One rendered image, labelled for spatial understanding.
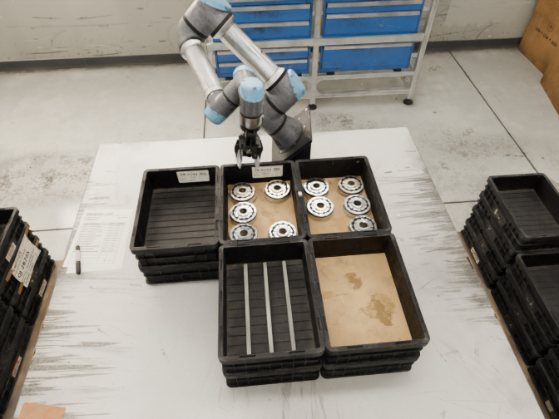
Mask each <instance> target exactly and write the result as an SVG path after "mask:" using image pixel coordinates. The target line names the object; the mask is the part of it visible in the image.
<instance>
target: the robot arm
mask: <svg viewBox="0 0 559 419"><path fill-rule="evenodd" d="M230 11H231V5H230V4H229V3H228V2H227V1H226V0H195V1H194V2H193V3H192V4H191V6H190V7H189V9H188V10H187V11H186V13H185V14H184V15H183V16H182V17H181V19H180V21H179V23H178V27H177V44H178V48H179V51H180V53H181V55H182V57H183V58H184V59H185V60H187V61H188V63H189V65H190V69H191V70H192V72H193V74H194V76H195V79H196V80H197V82H198V84H199V86H200V89H201V90H202V92H203V94H204V96H205V99H206V101H207V103H208V106H207V107H206V109H205V116H206V117H207V118H208V119H209V120H210V121H211V122H212V123H214V124H216V125H220V124H221V123H222V122H224V121H225V120H226V119H228V117H229V115H230V114H231V113H232V112H233V111H234V110H235V109H236V108H237V107H238V106H240V129H241V130H242V131H243V132H244V134H240V136H238V137H239V139H238V140H236V143H235V158H236V162H237V165H238V166H239V168H240V169H241V166H242V160H243V158H242V157H243V156H244V157H245V156H247V157H251V156H252V159H254V160H255V168H257V167H258V166H259V167H260V159H261V154H262V151H263V144H262V142H261V140H260V137H259V136H258V134H257V131H259V130H260V129H261V130H263V131H264V132H265V133H267V134H268V135H269V136H270V137H271V138H272V140H273V142H274V143H275V144H276V146H277V147H278V148H280V149H281V150H284V149H287V148H289V147H290V146H292V145H293V144H294V143H295V142H296V141H297V139H298V138H299V135H300V134H301V131H302V129H303V124H302V122H301V121H299V120H298V119H295V118H294V117H291V116H287V115H286V114H285V113H286V112H287V111H288V110H289V109H290V108H291V107H292V106H293V105H294V104H295V103H296V102H297V101H299V100H300V98H301V97H302V96H303V95H304V94H305V88H304V84H303V83H302V81H301V80H300V79H299V77H298V76H297V74H296V73H295V72H294V71H293V70H292V69H289V70H288V71H287V70H286V69H285V68H284V67H277V66H276V64H275V63H274V62H273V61H272V60H271V59H270V58H269V57H268V56H267V55H266V54H265V53H264V52H263V51H262V50H261V49H260V48H259V47H258V46H257V45H256V44H255V43H254V42H253V41H252V40H251V39H250V38H249V37H248V35H247V34H246V33H245V32H244V31H243V30H242V29H241V28H240V27H239V26H238V25H237V24H236V23H235V21H234V15H233V14H232V13H231V12H230ZM208 36H211V37H212V38H214V39H220V40H221V41H222V42H223V43H224V44H225V45H226V46H227V47H228V48H229V49H230V50H231V51H232V52H233V53H234V54H235V55H236V56H237V57H238V58H239V59H240V60H241V61H242V62H243V63H244V64H245V65H242V66H239V67H237V68H236V69H235V70H234V73H233V80H232V81H231V82H230V83H229V84H228V85H227V86H226V87H225V89H224V87H223V86H222V84H221V82H220V79H219V78H218V76H217V75H216V73H215V70H214V68H213V66H212V65H211V63H210V60H209V58H208V56H207V55H206V54H205V45H204V42H205V40H206V38H207V37H208ZM257 77H258V78H259V79H258V78H257ZM264 84H265V90H266V91H267V92H266V93H265V90H264Z"/></svg>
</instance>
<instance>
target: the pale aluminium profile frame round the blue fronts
mask: <svg viewBox="0 0 559 419"><path fill-rule="evenodd" d="M438 1H439V0H431V3H430V6H423V11H428V15H427V19H426V22H425V26H424V29H423V33H409V34H390V35H372V36H353V37H322V34H320V23H321V15H324V10H322V0H315V11H313V14H312V16H314V35H311V38H298V39H278V40H259V41H253V42H254V43H255V44H256V45H257V46H258V47H259V48H270V47H307V46H313V51H312V52H311V53H310V60H309V73H305V74H302V73H298V74H297V76H298V77H299V79H300V80H301V81H307V85H308V88H309V89H308V90H307V91H306V92H305V94H304V95H303V96H302V97H301V98H300V99H309V102H310V104H309V105H308V106H309V108H310V110H311V111H312V110H315V109H316V108H317V106H316V105H315V98H329V97H345V96H375V95H391V94H407V95H406V97H407V99H404V100H403V103H404V104H406V105H412V104H413V101H412V100H410V99H412V98H413V93H414V89H415V86H416V83H417V79H418V74H419V71H420V67H421V65H422V61H423V56H424V53H425V50H426V46H427V43H428V38H429V34H430V32H431V28H432V25H433V19H434V16H435V13H436V10H437V6H438ZM208 40H209V42H206V40H205V42H204V45H205V54H206V55H207V56H208V58H209V60H210V63H211V65H212V66H213V68H214V70H215V73H217V70H216V64H215V51H218V50H229V48H228V47H227V46H226V45H225V44H224V43H223V42H213V38H212V37H211V36H208ZM416 41H421V42H420V45H419V49H418V53H412V56H411V59H410V63H409V66H408V67H409V68H410V69H403V68H398V69H393V70H382V71H349V72H334V71H332V72H326V73H317V70H318V62H319V61H320V52H319V46H325V45H344V44H362V43H380V42H416ZM412 57H416V61H415V62H414V61H413V59H412ZM388 76H400V77H401V79H402V81H403V84H404V85H405V86H406V87H391V88H375V89H359V90H342V91H318V90H317V89H316V85H317V84H318V83H319V82H320V81H322V80H338V79H354V78H371V77H388ZM408 76H411V80H409V78H408ZM219 79H220V82H221V84H222V86H223V85H228V84H229V83H230V82H231V81H232V80H233V77H226V78H219Z"/></svg>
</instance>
